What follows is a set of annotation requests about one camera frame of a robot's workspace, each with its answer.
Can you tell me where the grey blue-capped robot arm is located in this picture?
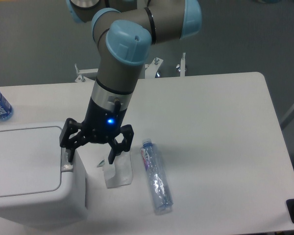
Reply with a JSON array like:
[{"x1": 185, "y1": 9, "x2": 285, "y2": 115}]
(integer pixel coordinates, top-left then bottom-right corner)
[{"x1": 59, "y1": 0, "x2": 202, "y2": 164}]

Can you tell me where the torn white plastic wrapper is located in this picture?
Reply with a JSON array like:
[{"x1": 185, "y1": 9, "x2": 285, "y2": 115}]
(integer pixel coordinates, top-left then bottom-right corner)
[{"x1": 97, "y1": 152, "x2": 133, "y2": 189}]

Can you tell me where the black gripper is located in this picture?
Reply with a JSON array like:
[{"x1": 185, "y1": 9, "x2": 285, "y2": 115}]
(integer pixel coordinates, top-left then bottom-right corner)
[{"x1": 59, "y1": 98, "x2": 134, "y2": 164}]

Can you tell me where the clear empty plastic bottle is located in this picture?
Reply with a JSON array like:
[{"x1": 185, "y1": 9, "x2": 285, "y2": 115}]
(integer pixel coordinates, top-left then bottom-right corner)
[{"x1": 140, "y1": 139, "x2": 173, "y2": 215}]

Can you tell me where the white push-lid trash can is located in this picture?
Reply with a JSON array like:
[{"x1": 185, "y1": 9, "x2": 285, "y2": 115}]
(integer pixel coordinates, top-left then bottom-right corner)
[{"x1": 0, "y1": 121, "x2": 88, "y2": 227}]

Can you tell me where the white metal base frame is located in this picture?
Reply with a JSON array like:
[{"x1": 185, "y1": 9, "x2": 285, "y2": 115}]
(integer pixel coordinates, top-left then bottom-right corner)
[{"x1": 74, "y1": 52, "x2": 187, "y2": 83}]

